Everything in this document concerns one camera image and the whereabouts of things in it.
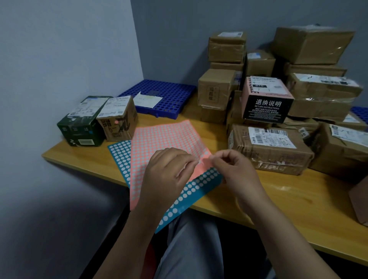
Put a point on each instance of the person's left forearm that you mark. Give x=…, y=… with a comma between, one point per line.
x=126, y=247

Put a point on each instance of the black and pink box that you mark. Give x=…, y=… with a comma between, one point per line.
x=267, y=109

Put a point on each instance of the pile of brown parcels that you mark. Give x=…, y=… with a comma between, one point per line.
x=313, y=46

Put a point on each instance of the small brown printed box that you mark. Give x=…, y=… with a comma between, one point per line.
x=120, y=126

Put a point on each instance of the person's left hand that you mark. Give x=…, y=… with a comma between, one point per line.
x=164, y=184

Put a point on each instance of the teal sticker sheet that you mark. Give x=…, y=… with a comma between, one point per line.
x=120, y=158

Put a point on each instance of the person's right hand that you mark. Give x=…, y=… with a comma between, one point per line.
x=241, y=181

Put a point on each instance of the pink dot sticker sheet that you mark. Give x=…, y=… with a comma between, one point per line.
x=161, y=138

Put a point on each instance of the blue plastic grid pallet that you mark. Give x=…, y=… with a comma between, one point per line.
x=360, y=113
x=175, y=95

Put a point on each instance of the person's right forearm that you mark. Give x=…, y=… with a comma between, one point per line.
x=287, y=244

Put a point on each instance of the white paper note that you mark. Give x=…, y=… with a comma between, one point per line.
x=146, y=100

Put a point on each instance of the red stool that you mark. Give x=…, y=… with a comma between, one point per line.
x=149, y=264

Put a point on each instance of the person's grey trousers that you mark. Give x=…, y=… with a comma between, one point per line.
x=192, y=253

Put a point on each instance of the box of stack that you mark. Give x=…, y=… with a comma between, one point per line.
x=258, y=155

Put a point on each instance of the dark green box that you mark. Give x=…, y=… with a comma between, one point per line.
x=77, y=132

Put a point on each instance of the large pink box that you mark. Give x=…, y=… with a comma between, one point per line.
x=360, y=201

